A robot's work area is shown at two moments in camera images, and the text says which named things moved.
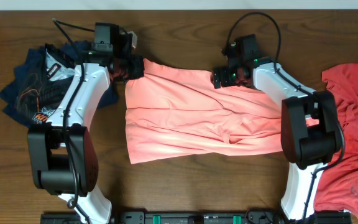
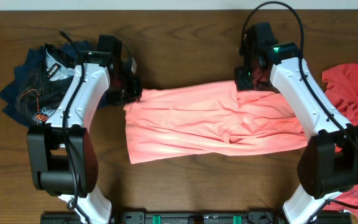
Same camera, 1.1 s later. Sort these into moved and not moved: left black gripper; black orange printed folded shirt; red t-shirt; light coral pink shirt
Moved: light coral pink shirt; left black gripper
Not moved: black orange printed folded shirt; red t-shirt
